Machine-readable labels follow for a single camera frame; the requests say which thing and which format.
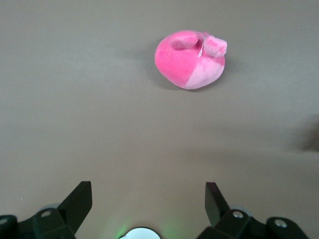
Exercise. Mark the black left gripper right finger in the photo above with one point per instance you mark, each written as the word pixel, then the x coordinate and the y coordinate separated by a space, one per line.
pixel 219 214

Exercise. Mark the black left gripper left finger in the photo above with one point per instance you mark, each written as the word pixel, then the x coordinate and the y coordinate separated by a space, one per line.
pixel 74 206

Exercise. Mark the pink round plush toy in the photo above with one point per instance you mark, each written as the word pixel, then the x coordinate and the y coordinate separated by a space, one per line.
pixel 174 64

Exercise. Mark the brown table mat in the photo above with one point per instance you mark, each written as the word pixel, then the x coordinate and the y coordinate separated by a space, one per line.
pixel 74 99

